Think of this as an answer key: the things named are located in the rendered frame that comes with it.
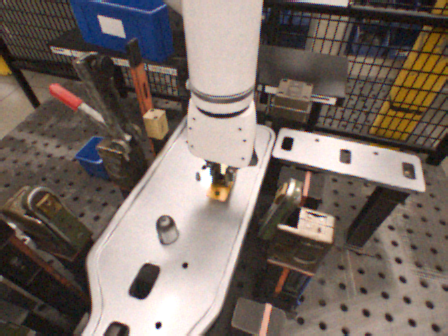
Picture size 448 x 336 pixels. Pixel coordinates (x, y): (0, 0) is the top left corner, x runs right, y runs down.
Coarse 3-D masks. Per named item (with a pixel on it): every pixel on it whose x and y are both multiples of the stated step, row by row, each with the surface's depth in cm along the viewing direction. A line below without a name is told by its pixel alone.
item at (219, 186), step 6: (222, 168) 52; (222, 174) 50; (222, 180) 49; (210, 186) 50; (216, 186) 50; (222, 186) 50; (228, 186) 50; (210, 192) 49; (222, 192) 49; (228, 192) 49; (216, 198) 48; (222, 198) 48
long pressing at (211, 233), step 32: (160, 160) 55; (192, 160) 56; (160, 192) 50; (192, 192) 50; (256, 192) 51; (128, 224) 46; (192, 224) 46; (224, 224) 46; (96, 256) 42; (128, 256) 42; (160, 256) 42; (192, 256) 42; (224, 256) 42; (96, 288) 39; (128, 288) 39; (160, 288) 39; (192, 288) 39; (224, 288) 39; (96, 320) 36; (128, 320) 36; (160, 320) 36; (192, 320) 36
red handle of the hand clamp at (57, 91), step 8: (56, 88) 47; (64, 88) 48; (56, 96) 47; (64, 96) 47; (72, 96) 48; (72, 104) 48; (80, 104) 48; (80, 112) 49; (88, 112) 48; (96, 112) 49; (96, 120) 49; (104, 128) 50; (128, 136) 50
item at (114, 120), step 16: (80, 64) 39; (96, 64) 40; (112, 64) 40; (96, 80) 42; (96, 96) 43; (112, 96) 46; (112, 112) 45; (112, 128) 47; (128, 128) 50; (128, 144) 50
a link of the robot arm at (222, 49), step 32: (192, 0) 26; (224, 0) 25; (256, 0) 26; (192, 32) 28; (224, 32) 27; (256, 32) 29; (192, 64) 31; (224, 64) 29; (256, 64) 32; (224, 96) 32
